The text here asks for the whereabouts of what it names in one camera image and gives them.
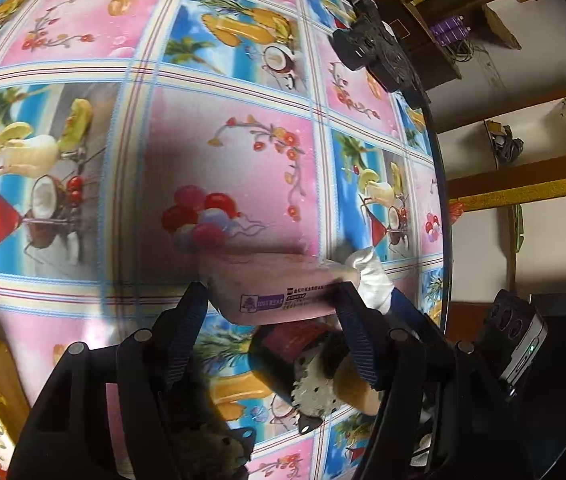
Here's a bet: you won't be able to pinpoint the pink tissue pack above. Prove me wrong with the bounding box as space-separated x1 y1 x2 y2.
199 254 360 326

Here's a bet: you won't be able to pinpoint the white cloth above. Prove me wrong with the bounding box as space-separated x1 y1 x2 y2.
345 247 395 314

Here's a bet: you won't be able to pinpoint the motor with tan wheel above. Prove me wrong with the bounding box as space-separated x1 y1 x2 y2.
248 318 382 434

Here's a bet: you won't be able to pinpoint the grey motor with shaft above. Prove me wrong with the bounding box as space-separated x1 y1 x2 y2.
166 415 256 479

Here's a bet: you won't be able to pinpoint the purple bottles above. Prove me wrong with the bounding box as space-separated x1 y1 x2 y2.
430 15 471 47

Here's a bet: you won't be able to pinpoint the colourful patterned tablecloth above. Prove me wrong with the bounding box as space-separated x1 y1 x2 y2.
0 0 445 406

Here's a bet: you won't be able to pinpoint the black gadget on table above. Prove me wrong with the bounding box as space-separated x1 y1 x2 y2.
329 0 430 110

